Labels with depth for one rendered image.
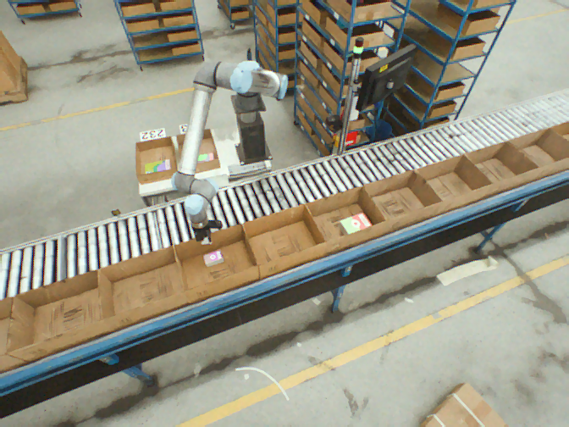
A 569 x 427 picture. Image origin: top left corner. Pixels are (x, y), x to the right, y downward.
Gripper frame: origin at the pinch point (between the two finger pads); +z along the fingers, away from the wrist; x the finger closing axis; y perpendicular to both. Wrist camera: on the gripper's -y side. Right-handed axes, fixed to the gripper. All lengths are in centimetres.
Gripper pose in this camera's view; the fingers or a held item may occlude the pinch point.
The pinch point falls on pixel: (211, 241)
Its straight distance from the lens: 193.7
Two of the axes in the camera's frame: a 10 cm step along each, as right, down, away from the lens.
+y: -9.3, 3.0, -2.2
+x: 3.7, 7.4, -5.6
